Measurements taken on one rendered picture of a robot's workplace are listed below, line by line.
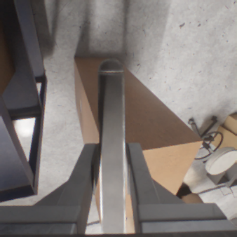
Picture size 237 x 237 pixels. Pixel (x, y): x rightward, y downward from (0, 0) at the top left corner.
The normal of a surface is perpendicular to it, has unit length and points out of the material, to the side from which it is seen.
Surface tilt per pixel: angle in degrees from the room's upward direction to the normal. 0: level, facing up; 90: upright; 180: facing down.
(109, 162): 26
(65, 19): 0
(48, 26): 0
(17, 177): 0
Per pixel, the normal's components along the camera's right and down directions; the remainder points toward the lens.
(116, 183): 0.02, 0.25
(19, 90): 0.30, 0.55
